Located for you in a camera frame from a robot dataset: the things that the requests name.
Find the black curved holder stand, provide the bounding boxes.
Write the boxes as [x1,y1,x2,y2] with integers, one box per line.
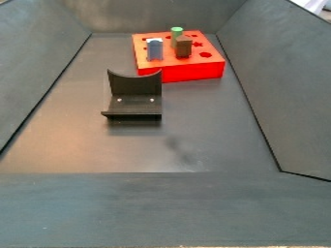
[101,71,162,120]

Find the red shape sorter block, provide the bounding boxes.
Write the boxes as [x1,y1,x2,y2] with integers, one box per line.
[132,30,225,82]

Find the blue arch shaped peg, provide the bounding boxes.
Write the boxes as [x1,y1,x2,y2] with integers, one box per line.
[145,38,162,61]

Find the dark brown pentagon peg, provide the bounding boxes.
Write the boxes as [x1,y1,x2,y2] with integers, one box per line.
[174,35,192,58]

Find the green cylinder peg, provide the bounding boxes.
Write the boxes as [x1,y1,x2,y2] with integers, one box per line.
[170,26,184,47]

